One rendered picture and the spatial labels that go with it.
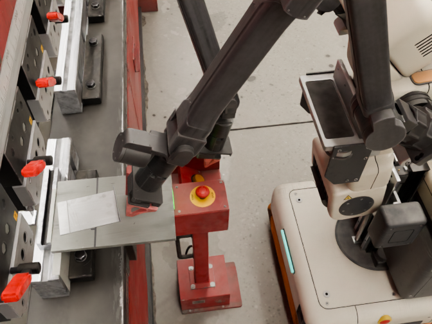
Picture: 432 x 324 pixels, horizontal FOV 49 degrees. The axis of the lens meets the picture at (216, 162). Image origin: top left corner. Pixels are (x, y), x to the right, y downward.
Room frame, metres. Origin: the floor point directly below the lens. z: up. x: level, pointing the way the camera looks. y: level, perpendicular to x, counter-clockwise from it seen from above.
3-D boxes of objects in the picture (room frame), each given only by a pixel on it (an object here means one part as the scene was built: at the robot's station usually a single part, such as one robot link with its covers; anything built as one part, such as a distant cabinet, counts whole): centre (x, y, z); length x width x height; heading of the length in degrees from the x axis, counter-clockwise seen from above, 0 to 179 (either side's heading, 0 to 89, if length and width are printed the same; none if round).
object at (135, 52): (1.57, 0.34, 0.59); 0.15 x 0.02 x 0.07; 7
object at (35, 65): (0.71, 0.39, 1.26); 0.15 x 0.09 x 0.17; 7
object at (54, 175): (0.56, 0.38, 0.99); 0.20 x 0.03 x 0.03; 7
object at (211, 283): (0.77, 0.05, 0.13); 0.10 x 0.10 x 0.01; 8
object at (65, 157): (0.59, 0.38, 0.92); 0.39 x 0.06 x 0.10; 7
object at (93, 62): (1.14, 0.39, 0.89); 0.30 x 0.05 x 0.03; 7
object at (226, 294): (0.78, 0.02, 0.06); 0.25 x 0.20 x 0.12; 98
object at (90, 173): (0.58, 0.32, 0.89); 0.30 x 0.05 x 0.03; 7
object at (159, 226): (0.55, 0.23, 1.00); 0.26 x 0.18 x 0.01; 97
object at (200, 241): (0.77, 0.05, 0.39); 0.05 x 0.05 x 0.54; 8
